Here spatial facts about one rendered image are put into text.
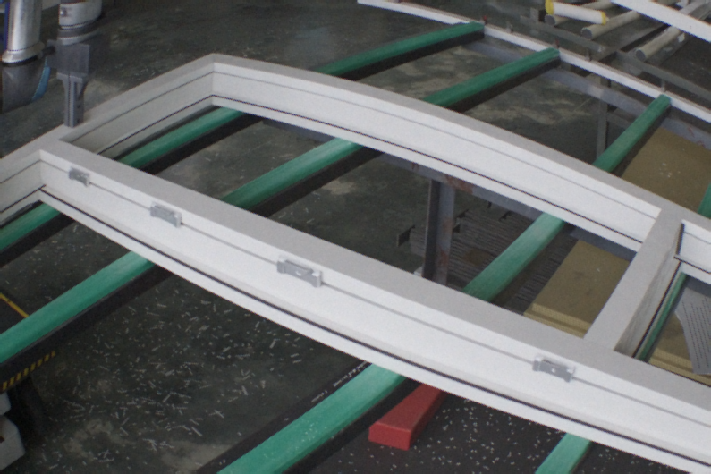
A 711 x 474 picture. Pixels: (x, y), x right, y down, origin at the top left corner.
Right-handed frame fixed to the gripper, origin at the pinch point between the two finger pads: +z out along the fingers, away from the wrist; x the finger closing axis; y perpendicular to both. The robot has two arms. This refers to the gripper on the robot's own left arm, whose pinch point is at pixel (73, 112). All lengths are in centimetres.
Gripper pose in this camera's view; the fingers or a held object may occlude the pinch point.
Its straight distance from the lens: 137.4
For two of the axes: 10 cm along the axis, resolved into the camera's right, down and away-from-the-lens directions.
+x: 8.2, 3.1, -4.8
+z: -0.4, 8.7, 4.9
